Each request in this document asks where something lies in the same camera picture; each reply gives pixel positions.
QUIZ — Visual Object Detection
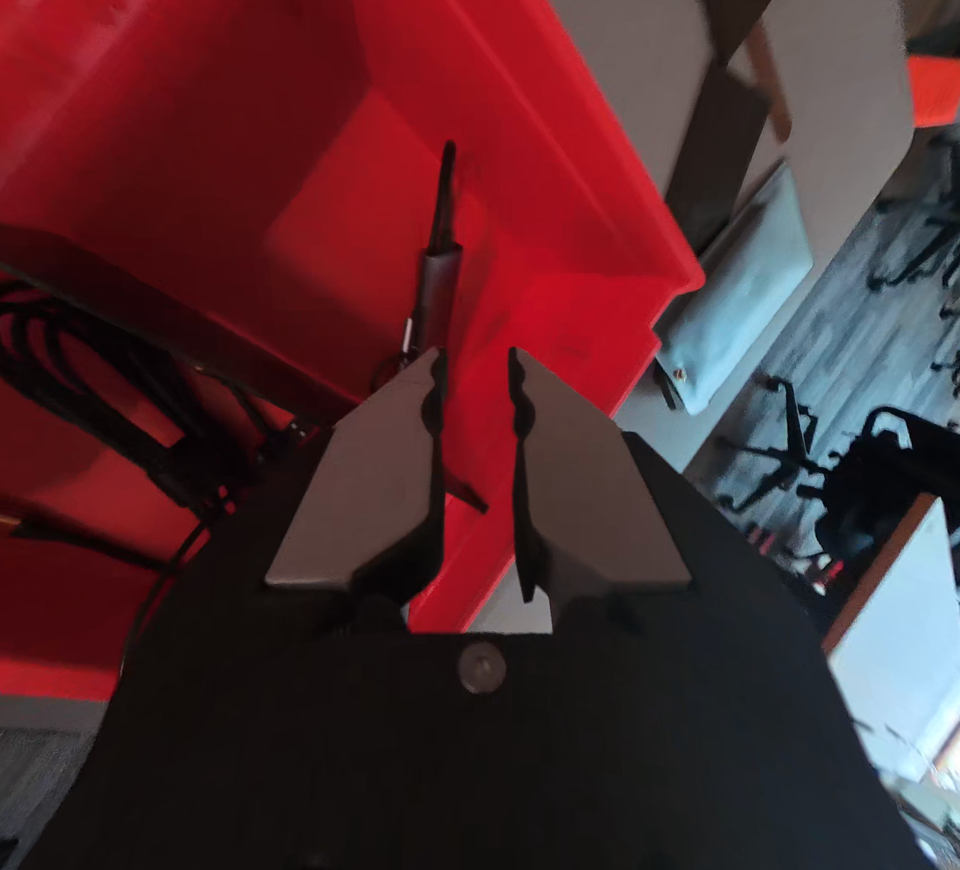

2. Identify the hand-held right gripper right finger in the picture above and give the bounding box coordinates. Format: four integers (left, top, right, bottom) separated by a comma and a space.
507, 348, 694, 604

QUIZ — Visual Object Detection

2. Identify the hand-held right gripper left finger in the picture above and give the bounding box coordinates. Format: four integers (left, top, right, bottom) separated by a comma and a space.
266, 348, 451, 604

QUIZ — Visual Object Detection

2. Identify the grey usb hub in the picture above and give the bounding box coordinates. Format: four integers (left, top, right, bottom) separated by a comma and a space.
399, 246, 466, 368

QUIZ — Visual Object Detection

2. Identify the black hub cable with adapter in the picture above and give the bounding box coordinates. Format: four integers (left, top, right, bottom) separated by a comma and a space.
429, 138, 460, 256

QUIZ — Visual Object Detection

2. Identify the red plastic bin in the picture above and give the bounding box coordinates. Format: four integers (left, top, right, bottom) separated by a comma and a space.
0, 0, 708, 706

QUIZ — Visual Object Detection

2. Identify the bundle of black cables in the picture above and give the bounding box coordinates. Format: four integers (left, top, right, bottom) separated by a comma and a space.
0, 276, 309, 578

